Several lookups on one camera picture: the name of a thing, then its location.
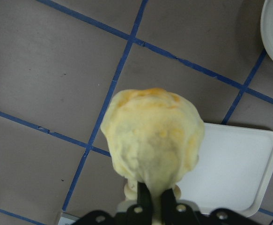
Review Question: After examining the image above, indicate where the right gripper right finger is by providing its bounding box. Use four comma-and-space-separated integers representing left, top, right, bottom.
161, 189, 180, 225

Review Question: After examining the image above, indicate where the brown paper table mat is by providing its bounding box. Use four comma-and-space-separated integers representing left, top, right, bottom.
0, 0, 273, 225

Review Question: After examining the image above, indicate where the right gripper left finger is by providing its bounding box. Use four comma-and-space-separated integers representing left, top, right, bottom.
136, 182, 154, 225

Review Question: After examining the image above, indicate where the cream rectangular tray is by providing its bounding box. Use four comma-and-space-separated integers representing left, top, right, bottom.
177, 123, 273, 217

